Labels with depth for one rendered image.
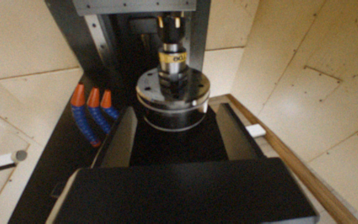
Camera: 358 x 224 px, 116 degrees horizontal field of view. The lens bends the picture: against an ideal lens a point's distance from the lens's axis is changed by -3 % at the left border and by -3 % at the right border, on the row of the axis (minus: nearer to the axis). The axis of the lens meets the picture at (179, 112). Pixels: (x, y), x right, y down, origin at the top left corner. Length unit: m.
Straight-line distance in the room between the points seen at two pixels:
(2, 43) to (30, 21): 0.23
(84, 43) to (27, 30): 0.51
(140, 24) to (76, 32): 0.27
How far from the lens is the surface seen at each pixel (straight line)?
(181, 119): 0.23
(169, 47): 0.22
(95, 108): 0.24
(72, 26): 0.73
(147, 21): 0.71
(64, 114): 0.49
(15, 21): 1.21
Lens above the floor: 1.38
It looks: 43 degrees up
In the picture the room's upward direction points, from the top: 180 degrees clockwise
